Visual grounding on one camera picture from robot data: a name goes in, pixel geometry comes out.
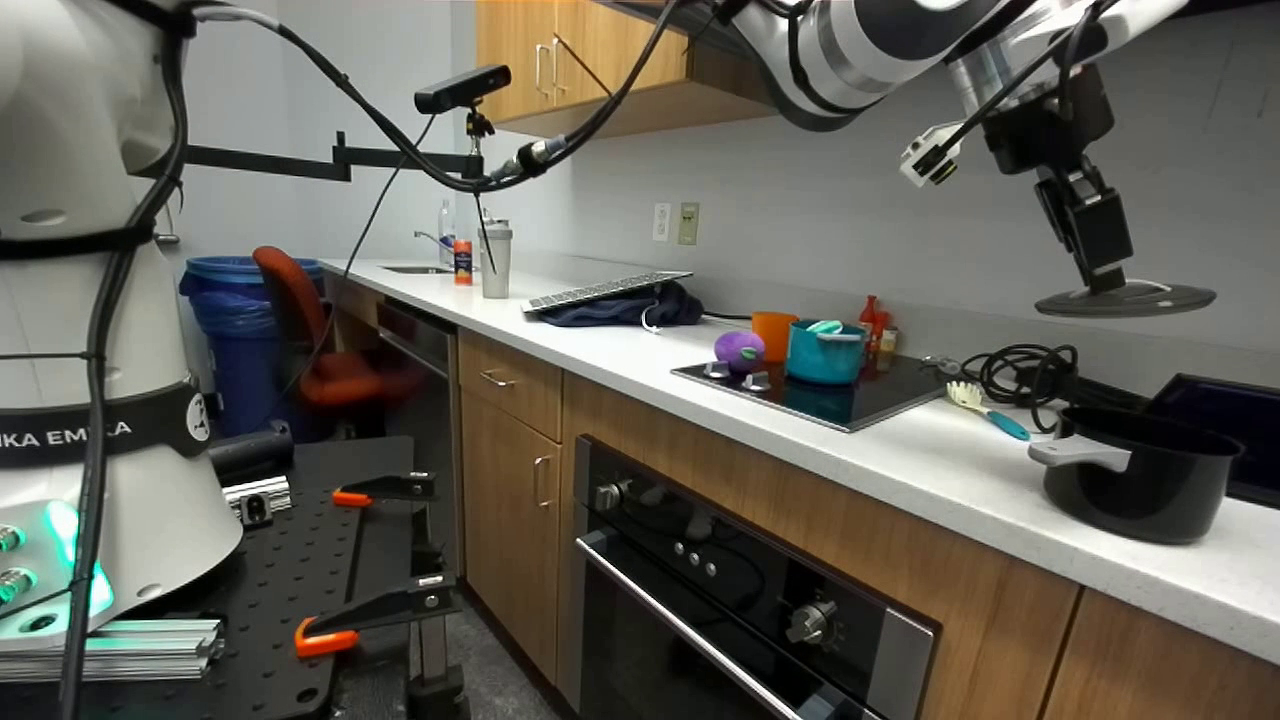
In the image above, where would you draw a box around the chrome faucet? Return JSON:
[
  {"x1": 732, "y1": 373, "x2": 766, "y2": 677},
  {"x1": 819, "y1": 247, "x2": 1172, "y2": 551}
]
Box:
[{"x1": 410, "y1": 196, "x2": 460, "y2": 273}]

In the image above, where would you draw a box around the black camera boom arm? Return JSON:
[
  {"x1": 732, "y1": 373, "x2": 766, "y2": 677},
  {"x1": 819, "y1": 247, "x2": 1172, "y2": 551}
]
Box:
[{"x1": 171, "y1": 128, "x2": 491, "y2": 189}]

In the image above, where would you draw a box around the black built-in oven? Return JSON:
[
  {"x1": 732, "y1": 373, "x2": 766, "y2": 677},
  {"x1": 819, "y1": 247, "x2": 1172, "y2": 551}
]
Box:
[{"x1": 567, "y1": 433, "x2": 945, "y2": 720}]

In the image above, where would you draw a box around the dish brush with teal handle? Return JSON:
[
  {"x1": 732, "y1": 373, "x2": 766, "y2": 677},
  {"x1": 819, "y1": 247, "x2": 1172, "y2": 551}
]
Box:
[{"x1": 945, "y1": 381, "x2": 1038, "y2": 447}]

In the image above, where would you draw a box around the stainless steel tumbler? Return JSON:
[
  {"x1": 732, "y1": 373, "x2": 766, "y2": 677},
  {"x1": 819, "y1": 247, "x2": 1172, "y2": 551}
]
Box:
[{"x1": 471, "y1": 215, "x2": 516, "y2": 303}]

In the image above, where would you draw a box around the red office chair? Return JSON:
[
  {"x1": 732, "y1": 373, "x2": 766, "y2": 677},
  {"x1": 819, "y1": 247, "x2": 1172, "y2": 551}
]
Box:
[{"x1": 247, "y1": 243, "x2": 423, "y2": 420}]

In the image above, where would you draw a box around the wooden drawer front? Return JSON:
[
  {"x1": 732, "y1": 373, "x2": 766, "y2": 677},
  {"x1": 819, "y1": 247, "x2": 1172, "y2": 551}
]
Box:
[{"x1": 456, "y1": 327, "x2": 567, "y2": 443}]

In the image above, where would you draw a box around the teal bowl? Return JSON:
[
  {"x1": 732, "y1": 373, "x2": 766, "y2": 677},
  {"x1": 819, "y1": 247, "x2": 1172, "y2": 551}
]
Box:
[{"x1": 780, "y1": 314, "x2": 872, "y2": 393}]

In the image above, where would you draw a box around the dark dishwasher front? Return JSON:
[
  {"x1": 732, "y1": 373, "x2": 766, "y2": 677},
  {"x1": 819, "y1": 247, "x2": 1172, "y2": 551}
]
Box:
[{"x1": 374, "y1": 295, "x2": 463, "y2": 578}]

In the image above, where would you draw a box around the red bottle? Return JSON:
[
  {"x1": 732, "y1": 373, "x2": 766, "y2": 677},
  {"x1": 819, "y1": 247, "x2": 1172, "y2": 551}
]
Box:
[{"x1": 856, "y1": 291, "x2": 902, "y2": 377}]

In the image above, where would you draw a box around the wooden cabinet door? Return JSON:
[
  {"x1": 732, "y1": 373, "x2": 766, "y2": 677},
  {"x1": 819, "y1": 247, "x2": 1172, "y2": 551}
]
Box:
[
  {"x1": 1038, "y1": 588, "x2": 1280, "y2": 720},
  {"x1": 456, "y1": 389, "x2": 574, "y2": 691}
]

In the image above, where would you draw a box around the silver closed laptop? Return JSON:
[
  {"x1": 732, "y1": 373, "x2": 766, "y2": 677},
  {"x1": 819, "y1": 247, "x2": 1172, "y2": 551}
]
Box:
[{"x1": 521, "y1": 262, "x2": 698, "y2": 319}]

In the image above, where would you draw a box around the black coiled cable bundle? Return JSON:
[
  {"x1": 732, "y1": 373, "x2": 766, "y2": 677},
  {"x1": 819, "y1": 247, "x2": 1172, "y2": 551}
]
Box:
[{"x1": 958, "y1": 338, "x2": 1086, "y2": 434}]

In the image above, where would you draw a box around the black bar camera on boom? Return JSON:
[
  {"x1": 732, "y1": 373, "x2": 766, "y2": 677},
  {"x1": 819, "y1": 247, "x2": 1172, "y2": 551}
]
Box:
[{"x1": 414, "y1": 58, "x2": 516, "y2": 121}]

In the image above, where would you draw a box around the purple round toy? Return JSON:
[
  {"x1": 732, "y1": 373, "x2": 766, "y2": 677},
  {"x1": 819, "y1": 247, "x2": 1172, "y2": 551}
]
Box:
[{"x1": 713, "y1": 327, "x2": 772, "y2": 377}]

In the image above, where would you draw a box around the dark blue bag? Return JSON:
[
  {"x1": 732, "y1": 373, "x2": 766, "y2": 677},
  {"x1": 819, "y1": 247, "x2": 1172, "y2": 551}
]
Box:
[{"x1": 541, "y1": 279, "x2": 709, "y2": 331}]

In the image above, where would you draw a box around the black pot with grey handle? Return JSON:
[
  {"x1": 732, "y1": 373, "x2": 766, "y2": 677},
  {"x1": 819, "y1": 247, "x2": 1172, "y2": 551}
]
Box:
[{"x1": 1027, "y1": 404, "x2": 1247, "y2": 551}]

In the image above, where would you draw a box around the aluminium extrusion bar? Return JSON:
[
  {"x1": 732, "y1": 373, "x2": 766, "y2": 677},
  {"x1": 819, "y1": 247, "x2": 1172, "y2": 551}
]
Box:
[{"x1": 0, "y1": 612, "x2": 229, "y2": 687}]

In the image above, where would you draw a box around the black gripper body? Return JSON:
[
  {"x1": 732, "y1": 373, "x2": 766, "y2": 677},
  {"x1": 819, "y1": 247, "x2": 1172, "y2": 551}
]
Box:
[{"x1": 981, "y1": 64, "x2": 1119, "y2": 178}]

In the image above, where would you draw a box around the orange cup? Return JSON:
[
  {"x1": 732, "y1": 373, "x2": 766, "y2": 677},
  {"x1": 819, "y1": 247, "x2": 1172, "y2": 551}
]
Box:
[{"x1": 750, "y1": 309, "x2": 804, "y2": 373}]

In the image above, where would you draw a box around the black clamp with orange handle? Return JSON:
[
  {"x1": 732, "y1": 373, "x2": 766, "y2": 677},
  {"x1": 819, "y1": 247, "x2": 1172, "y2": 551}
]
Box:
[
  {"x1": 323, "y1": 468, "x2": 439, "y2": 521},
  {"x1": 287, "y1": 571, "x2": 460, "y2": 669}
]

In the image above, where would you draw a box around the black perforated robot table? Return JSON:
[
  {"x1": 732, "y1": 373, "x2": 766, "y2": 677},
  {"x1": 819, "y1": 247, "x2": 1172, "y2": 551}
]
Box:
[{"x1": 0, "y1": 426, "x2": 463, "y2": 720}]

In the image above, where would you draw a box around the blue plastic bin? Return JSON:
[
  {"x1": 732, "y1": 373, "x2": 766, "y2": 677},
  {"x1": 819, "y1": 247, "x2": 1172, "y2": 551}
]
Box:
[{"x1": 177, "y1": 252, "x2": 332, "y2": 443}]

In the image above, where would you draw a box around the grey round pot lid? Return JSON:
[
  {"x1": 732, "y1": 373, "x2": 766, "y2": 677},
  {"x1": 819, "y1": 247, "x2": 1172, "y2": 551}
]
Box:
[{"x1": 1034, "y1": 274, "x2": 1221, "y2": 322}]

